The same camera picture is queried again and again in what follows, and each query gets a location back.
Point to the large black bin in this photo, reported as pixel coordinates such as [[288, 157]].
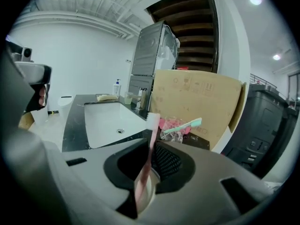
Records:
[[260, 125]]

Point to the pale green cup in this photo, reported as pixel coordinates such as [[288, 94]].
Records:
[[128, 100]]

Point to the beige cup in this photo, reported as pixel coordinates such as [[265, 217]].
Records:
[[151, 189]]

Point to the beige soap tray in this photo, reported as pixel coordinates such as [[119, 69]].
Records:
[[106, 97]]

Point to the black marble vanity counter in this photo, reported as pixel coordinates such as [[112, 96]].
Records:
[[73, 121]]

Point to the pink plastic packet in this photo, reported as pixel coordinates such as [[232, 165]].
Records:
[[167, 123]]

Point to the person's left hand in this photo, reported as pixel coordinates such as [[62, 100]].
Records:
[[42, 97]]

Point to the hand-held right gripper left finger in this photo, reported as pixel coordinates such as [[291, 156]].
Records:
[[93, 186]]

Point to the small cardboard piece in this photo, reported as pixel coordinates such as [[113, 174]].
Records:
[[26, 122]]

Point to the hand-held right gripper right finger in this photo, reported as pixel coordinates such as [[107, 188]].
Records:
[[201, 186]]

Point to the small white camera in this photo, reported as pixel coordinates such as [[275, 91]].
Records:
[[27, 53]]

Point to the pink toothbrush with white bristles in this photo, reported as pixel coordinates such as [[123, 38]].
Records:
[[152, 125]]

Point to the white pump soap bottle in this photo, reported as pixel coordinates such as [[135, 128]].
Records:
[[116, 89]]

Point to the mint green toothbrush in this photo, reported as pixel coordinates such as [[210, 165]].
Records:
[[185, 125]]

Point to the dark wooden staircase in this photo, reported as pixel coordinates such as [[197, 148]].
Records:
[[194, 32]]

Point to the white sink basin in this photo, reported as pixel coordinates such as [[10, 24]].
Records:
[[105, 123]]

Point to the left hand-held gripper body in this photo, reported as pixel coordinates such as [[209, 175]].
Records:
[[35, 72]]

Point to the black metal railing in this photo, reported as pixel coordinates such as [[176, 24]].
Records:
[[262, 80]]

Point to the large cardboard box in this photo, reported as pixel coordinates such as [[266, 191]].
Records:
[[206, 102]]

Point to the grey stacked lower appliance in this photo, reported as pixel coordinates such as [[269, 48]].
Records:
[[140, 83]]

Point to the metal faucet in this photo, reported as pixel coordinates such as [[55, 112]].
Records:
[[141, 97]]

